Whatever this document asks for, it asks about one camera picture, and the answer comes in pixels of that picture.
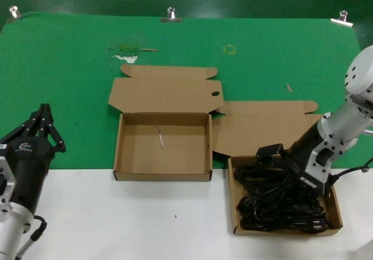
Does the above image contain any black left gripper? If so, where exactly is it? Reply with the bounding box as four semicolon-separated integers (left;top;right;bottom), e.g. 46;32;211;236
0;103;67;214

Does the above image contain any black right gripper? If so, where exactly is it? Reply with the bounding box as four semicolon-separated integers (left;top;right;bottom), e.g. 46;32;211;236
255;122;322;182

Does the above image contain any cardboard box without hole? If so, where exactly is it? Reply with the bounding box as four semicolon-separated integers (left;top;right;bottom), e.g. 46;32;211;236
212;100;343;237

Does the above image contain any cardboard box with round hole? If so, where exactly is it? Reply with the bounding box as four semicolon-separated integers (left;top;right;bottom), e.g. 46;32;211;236
107;64;224;182

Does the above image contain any green table mat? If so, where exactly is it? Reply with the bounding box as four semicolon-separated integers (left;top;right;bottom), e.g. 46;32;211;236
0;11;373;172

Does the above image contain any thin metal pin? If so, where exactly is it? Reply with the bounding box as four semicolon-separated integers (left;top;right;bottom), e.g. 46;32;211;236
154;125;165;149

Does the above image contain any silver binder clip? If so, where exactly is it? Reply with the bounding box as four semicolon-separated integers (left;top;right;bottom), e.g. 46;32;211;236
6;5;23;22
160;6;183;24
329;9;354;28

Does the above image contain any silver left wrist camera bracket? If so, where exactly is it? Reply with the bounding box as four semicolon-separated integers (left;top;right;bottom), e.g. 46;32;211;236
0;155;17;212

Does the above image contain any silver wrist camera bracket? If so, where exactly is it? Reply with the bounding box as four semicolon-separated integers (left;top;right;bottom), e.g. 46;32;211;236
300;131;360;198
0;155;17;212

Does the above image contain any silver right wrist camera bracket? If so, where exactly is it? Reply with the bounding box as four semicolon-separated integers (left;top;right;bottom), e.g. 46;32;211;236
300;131;360;198

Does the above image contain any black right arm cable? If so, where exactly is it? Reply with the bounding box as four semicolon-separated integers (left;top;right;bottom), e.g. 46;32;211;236
329;158;373;184

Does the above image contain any left arm cable with plug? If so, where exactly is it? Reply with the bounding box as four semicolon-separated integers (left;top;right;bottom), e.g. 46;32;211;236
15;215;48;260

